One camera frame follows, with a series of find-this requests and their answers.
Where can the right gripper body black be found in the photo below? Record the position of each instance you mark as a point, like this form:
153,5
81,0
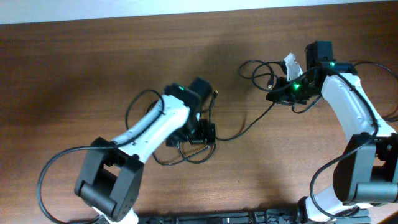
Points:
295,91

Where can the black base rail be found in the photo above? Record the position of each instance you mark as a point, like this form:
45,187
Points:
248,217

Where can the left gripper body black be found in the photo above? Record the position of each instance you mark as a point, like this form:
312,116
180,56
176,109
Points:
194,129

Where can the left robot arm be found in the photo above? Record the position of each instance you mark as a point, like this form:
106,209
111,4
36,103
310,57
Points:
111,174

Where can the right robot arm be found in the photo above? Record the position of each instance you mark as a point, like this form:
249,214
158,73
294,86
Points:
365,175

